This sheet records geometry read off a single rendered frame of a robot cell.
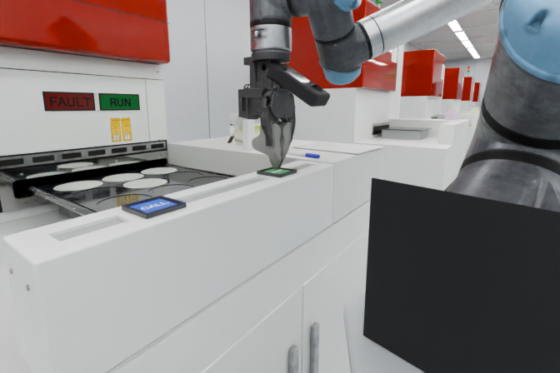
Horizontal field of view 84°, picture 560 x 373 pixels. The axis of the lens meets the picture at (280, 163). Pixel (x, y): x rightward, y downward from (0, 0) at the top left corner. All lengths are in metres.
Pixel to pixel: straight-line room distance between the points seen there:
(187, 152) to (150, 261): 0.69
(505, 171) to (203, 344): 0.42
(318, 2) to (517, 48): 0.31
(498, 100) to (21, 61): 0.93
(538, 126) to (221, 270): 0.40
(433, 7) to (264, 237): 0.50
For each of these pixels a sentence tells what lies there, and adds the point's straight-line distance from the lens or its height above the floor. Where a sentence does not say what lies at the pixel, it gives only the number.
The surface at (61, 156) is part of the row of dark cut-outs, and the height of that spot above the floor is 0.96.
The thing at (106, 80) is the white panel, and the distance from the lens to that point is 1.03.
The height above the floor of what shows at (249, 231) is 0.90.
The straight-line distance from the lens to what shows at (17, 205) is 0.97.
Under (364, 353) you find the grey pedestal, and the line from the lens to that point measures 0.41.
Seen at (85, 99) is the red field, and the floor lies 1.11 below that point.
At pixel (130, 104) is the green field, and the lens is 1.06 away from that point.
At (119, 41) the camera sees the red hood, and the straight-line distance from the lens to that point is 1.01.
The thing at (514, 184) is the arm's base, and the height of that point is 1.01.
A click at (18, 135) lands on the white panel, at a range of 0.96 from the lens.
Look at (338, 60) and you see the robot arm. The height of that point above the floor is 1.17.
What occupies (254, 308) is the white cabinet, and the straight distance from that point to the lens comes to 0.57.
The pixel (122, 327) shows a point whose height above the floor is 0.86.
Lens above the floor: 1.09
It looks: 10 degrees down
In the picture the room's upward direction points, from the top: straight up
